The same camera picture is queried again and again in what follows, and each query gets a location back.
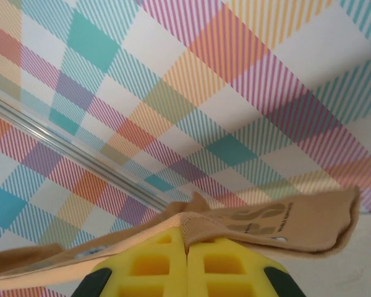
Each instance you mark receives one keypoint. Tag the tan printed t-shirt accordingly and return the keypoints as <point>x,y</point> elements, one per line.
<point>266,222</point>

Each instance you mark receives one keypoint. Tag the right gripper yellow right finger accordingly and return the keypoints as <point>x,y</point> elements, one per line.
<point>228,266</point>

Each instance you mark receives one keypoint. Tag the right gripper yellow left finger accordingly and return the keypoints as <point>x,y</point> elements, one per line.
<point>151,263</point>

